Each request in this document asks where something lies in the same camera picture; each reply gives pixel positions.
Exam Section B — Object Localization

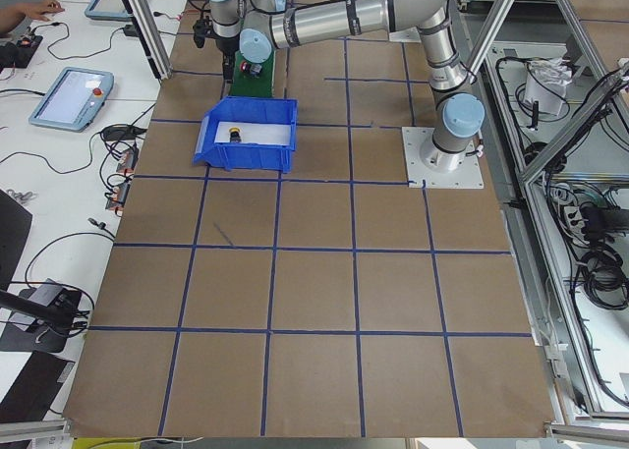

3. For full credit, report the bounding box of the far teach pendant tablet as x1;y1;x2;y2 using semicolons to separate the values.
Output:
85;0;131;23

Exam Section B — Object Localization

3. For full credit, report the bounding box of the teach pendant tablet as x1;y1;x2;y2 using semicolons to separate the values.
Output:
85;0;131;23
29;67;114;132

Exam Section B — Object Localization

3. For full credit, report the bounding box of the white foam pad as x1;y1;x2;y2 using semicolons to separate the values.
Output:
215;122;293;146

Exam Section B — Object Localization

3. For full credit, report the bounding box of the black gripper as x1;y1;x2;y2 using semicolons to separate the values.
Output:
193;17;231;49

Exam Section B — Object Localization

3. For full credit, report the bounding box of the green conveyor belt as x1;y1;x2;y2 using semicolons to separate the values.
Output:
229;52;274;98

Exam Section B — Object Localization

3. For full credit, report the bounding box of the aluminium frame post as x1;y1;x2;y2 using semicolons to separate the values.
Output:
122;0;172;81

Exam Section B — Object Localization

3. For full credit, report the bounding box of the near teach pendant tablet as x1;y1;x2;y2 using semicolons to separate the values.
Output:
29;67;114;132

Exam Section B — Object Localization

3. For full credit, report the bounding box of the yellow push button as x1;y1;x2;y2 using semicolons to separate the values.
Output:
229;127;242;143

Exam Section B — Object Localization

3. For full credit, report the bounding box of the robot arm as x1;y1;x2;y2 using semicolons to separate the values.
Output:
193;0;486;173

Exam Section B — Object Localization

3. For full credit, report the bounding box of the person's hand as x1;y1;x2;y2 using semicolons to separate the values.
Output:
23;0;65;22

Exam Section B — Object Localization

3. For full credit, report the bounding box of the blue bin with foam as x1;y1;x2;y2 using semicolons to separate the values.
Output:
193;96;298;173

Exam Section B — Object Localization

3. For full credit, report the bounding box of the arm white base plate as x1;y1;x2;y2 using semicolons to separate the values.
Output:
402;127;485;190

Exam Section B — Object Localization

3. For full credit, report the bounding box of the red push button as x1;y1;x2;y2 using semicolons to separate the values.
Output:
240;61;263;78

